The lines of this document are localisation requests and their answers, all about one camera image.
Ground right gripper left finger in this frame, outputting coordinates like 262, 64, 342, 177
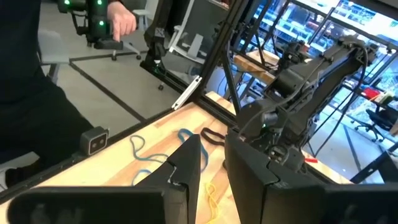
136, 133, 202, 224

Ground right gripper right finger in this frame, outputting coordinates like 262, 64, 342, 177
224, 130, 326, 224

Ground gray rubber band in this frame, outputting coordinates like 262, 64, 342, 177
129, 134, 170, 163

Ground black rubber band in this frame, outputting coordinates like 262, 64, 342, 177
200, 126, 226, 147

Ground blue rubber band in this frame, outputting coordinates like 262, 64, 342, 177
176, 127, 210, 172
131, 169, 154, 187

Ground yellow rubber band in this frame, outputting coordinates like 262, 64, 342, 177
204, 182, 221, 224

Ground wooden workbench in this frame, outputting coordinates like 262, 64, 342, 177
232, 49, 280, 85

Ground silver aluminium extrusion piece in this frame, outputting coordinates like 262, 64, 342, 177
171, 75, 203, 111

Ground white mesh chair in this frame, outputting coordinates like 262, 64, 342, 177
167, 0, 215, 66

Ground metal shelving with parts bins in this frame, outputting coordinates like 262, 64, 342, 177
239, 0, 398, 103

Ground black office chair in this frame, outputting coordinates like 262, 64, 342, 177
351, 108, 398, 142

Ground white office chair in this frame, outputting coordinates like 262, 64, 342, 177
110, 8, 150, 62

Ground person's hand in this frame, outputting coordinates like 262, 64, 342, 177
106, 1, 138, 43

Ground person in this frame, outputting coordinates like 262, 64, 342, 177
0, 0, 94, 190

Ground grey chair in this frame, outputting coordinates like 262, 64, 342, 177
37, 29, 71, 85

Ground small grey table camera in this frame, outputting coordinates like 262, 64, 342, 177
79, 126, 110, 156

